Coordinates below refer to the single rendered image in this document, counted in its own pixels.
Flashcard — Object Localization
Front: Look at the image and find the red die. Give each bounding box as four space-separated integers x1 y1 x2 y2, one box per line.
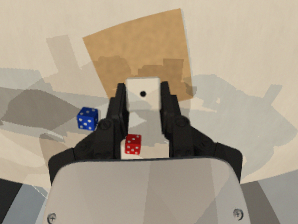
125 134 141 155

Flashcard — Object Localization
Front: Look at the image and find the blue die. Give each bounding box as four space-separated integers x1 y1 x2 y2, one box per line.
77 107 98 131

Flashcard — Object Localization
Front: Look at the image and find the tan mat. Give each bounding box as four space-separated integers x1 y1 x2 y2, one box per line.
83 8 193 102

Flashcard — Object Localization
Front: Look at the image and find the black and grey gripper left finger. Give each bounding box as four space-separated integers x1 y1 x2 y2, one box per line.
48 83 130 186

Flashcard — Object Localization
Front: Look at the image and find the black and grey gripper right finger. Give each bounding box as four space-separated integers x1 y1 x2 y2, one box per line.
160 81 243 183

